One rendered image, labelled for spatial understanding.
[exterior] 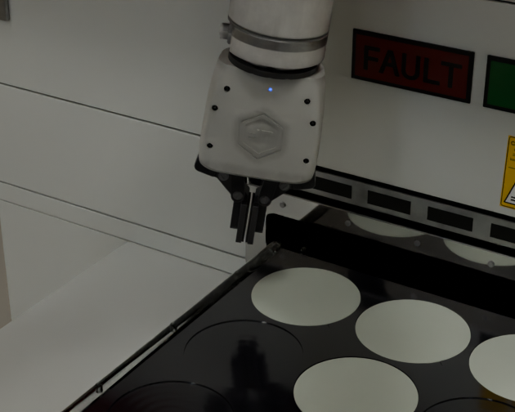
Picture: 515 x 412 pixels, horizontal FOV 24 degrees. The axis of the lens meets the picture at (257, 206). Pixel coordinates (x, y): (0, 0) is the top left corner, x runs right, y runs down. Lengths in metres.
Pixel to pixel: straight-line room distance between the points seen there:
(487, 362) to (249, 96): 0.30
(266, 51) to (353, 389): 0.28
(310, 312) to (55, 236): 0.45
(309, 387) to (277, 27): 0.29
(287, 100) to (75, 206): 0.47
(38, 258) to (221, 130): 0.53
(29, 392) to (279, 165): 0.32
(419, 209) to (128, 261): 0.36
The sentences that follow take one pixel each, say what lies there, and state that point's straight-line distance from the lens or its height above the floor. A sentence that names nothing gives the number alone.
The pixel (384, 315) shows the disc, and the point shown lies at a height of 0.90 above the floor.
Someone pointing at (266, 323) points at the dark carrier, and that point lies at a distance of 1.06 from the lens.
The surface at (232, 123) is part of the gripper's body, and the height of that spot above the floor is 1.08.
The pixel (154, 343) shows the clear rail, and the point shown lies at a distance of 1.03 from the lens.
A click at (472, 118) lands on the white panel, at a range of 1.07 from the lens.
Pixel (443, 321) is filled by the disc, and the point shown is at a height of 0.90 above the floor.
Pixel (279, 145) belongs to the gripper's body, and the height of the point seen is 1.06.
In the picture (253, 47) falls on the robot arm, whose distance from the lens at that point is 0.96.
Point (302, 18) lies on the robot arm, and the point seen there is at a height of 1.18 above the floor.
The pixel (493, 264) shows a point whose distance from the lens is 1.11.
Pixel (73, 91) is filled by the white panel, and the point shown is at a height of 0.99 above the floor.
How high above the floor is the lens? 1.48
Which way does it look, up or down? 28 degrees down
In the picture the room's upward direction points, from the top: straight up
